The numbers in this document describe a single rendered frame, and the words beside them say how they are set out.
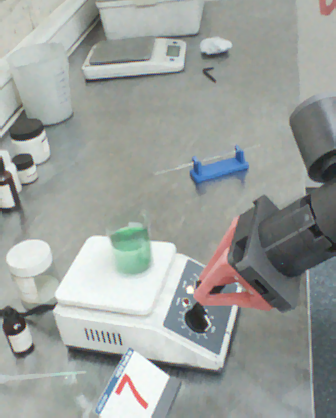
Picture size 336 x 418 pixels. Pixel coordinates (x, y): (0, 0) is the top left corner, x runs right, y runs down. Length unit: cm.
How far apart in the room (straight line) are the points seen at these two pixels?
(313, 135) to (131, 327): 29
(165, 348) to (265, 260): 21
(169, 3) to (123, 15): 14
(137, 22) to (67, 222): 89
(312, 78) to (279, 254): 165
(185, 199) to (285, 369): 37
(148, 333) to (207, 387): 9
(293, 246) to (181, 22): 126
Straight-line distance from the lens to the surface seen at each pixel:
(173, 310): 65
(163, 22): 168
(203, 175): 97
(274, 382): 66
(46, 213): 96
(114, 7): 169
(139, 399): 63
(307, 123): 50
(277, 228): 49
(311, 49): 207
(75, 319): 66
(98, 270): 68
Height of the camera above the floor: 127
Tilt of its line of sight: 35 degrees down
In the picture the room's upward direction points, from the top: 10 degrees counter-clockwise
